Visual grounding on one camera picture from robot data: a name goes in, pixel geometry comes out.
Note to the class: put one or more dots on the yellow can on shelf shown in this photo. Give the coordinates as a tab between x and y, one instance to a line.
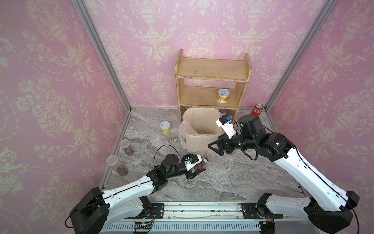
223	95

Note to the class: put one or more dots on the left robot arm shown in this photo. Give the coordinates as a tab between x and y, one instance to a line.
122	190

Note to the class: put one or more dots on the clear jar near wall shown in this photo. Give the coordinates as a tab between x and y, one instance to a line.
126	147

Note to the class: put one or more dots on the red cola can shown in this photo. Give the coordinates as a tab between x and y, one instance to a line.
257	110

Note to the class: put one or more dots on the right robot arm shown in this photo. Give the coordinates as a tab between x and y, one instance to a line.
329	207

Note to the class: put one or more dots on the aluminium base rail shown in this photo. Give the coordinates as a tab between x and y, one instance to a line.
209	218

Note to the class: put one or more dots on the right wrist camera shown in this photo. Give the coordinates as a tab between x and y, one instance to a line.
226	123

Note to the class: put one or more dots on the yellow can on floor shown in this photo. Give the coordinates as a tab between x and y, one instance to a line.
165	127

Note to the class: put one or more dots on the clear jar front left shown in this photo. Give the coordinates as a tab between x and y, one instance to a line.
117	165

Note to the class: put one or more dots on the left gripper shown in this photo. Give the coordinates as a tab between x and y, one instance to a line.
190	175

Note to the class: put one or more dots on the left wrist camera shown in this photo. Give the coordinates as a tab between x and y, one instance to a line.
191	160

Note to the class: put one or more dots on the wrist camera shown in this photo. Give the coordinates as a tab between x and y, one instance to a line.
226	123
191	160

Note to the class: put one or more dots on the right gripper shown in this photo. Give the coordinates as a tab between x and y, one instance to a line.
220	143

